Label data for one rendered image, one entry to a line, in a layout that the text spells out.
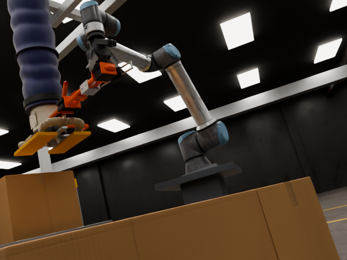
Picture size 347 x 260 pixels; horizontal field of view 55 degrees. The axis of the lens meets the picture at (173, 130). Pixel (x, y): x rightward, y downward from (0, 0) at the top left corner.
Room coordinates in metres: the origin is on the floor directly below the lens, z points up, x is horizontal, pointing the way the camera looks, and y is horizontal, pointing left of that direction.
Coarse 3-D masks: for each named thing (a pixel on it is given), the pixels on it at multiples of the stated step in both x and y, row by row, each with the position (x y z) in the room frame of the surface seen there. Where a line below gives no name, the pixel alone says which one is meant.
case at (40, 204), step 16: (16, 176) 1.71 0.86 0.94; (32, 176) 1.78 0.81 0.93; (48, 176) 1.85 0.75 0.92; (64, 176) 1.93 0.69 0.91; (0, 192) 1.71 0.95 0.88; (16, 192) 1.70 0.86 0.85; (32, 192) 1.77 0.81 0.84; (48, 192) 1.84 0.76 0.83; (64, 192) 1.91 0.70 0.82; (0, 208) 1.73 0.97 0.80; (16, 208) 1.69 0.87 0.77; (32, 208) 1.76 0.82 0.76; (48, 208) 1.82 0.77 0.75; (64, 208) 1.90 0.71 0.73; (0, 224) 1.74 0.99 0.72; (16, 224) 1.68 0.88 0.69; (32, 224) 1.75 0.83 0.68; (48, 224) 1.81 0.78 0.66; (64, 224) 1.89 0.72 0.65; (80, 224) 1.96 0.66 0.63; (0, 240) 1.75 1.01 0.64; (16, 240) 1.67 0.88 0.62
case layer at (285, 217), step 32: (256, 192) 0.84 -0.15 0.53; (288, 192) 0.98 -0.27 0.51; (128, 224) 0.51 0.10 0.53; (160, 224) 0.56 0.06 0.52; (192, 224) 0.62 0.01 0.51; (224, 224) 0.70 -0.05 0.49; (256, 224) 0.80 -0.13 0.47; (288, 224) 0.93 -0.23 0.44; (320, 224) 1.10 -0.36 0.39; (0, 256) 0.38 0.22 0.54; (32, 256) 0.39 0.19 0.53; (64, 256) 0.42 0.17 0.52; (96, 256) 0.46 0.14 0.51; (128, 256) 0.50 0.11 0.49; (160, 256) 0.55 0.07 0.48; (192, 256) 0.61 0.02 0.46; (224, 256) 0.68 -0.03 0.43; (256, 256) 0.77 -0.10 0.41; (288, 256) 0.88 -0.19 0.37; (320, 256) 1.04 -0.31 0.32
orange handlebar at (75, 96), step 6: (108, 66) 1.27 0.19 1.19; (114, 66) 1.29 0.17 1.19; (90, 78) 1.35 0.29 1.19; (90, 84) 1.37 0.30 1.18; (96, 84) 1.40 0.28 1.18; (78, 90) 1.43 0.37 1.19; (72, 96) 1.47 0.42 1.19; (78, 96) 1.46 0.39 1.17; (84, 96) 1.48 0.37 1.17; (78, 102) 1.54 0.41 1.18; (54, 114) 1.62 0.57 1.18; (72, 126) 1.87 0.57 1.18; (84, 126) 1.93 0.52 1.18
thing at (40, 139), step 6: (42, 132) 1.54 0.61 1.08; (48, 132) 1.56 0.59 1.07; (54, 132) 1.58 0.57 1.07; (30, 138) 1.58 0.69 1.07; (36, 138) 1.55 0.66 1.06; (42, 138) 1.58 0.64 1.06; (48, 138) 1.60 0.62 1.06; (24, 144) 1.64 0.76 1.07; (30, 144) 1.63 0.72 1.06; (36, 144) 1.65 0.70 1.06; (42, 144) 1.68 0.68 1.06; (18, 150) 1.70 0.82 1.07; (24, 150) 1.69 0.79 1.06; (30, 150) 1.72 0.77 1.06; (36, 150) 1.75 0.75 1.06
